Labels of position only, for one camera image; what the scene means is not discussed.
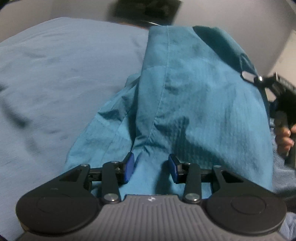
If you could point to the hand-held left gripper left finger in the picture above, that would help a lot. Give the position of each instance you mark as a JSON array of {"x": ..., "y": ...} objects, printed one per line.
[{"x": 129, "y": 167}]

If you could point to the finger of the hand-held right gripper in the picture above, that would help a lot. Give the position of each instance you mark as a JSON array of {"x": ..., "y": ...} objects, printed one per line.
[{"x": 251, "y": 77}]

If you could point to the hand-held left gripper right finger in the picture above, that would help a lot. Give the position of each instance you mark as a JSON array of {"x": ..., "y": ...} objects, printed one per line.
[{"x": 173, "y": 166}]

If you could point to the teal garment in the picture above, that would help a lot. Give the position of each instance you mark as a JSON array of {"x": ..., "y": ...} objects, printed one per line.
[{"x": 198, "y": 104}]

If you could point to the person's right hand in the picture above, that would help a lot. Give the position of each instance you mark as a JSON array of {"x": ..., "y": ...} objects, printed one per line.
[{"x": 285, "y": 138}]

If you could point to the light blue blanket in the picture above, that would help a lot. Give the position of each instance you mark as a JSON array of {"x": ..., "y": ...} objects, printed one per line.
[{"x": 53, "y": 81}]

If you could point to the black screen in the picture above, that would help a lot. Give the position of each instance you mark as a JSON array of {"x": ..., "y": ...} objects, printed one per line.
[{"x": 148, "y": 10}]

